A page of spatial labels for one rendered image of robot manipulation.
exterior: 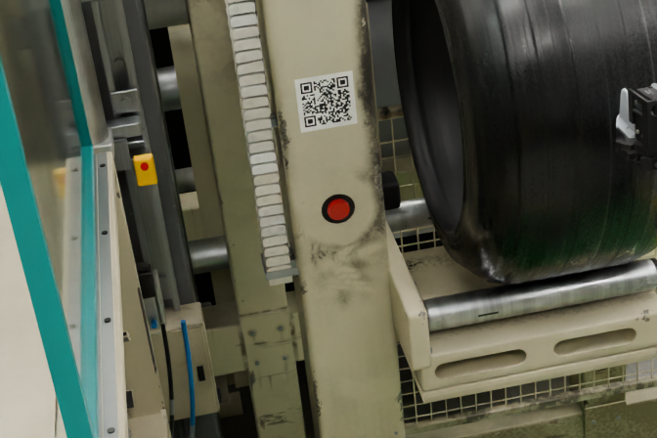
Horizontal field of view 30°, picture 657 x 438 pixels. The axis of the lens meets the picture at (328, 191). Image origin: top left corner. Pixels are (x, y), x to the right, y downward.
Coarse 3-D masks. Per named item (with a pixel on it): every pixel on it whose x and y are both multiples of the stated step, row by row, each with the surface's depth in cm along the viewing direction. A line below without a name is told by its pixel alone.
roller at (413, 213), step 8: (408, 200) 193; (416, 200) 193; (424, 200) 193; (400, 208) 192; (408, 208) 192; (416, 208) 192; (424, 208) 192; (392, 216) 192; (400, 216) 192; (408, 216) 192; (416, 216) 192; (424, 216) 192; (392, 224) 192; (400, 224) 192; (408, 224) 192; (416, 224) 193; (424, 224) 193; (432, 224) 194
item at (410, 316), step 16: (400, 256) 174; (400, 272) 171; (400, 288) 167; (416, 288) 167; (400, 304) 166; (416, 304) 163; (400, 320) 169; (416, 320) 162; (400, 336) 171; (416, 336) 163; (416, 352) 164; (416, 368) 166
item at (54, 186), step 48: (0, 0) 87; (48, 0) 124; (0, 48) 83; (48, 48) 115; (0, 96) 78; (48, 96) 108; (0, 144) 79; (48, 144) 101; (48, 192) 95; (48, 240) 90; (48, 288) 85; (96, 288) 114; (48, 336) 86; (96, 336) 106; (96, 384) 99; (96, 432) 94
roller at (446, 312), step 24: (624, 264) 171; (648, 264) 171; (504, 288) 169; (528, 288) 169; (552, 288) 169; (576, 288) 169; (600, 288) 170; (624, 288) 170; (648, 288) 171; (432, 312) 167; (456, 312) 167; (480, 312) 168; (504, 312) 169; (528, 312) 170
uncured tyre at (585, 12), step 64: (448, 0) 148; (512, 0) 143; (576, 0) 143; (640, 0) 144; (448, 64) 195; (512, 64) 142; (576, 64) 143; (640, 64) 144; (448, 128) 196; (512, 128) 144; (576, 128) 144; (448, 192) 190; (512, 192) 147; (576, 192) 148; (640, 192) 150; (512, 256) 155; (576, 256) 157; (640, 256) 165
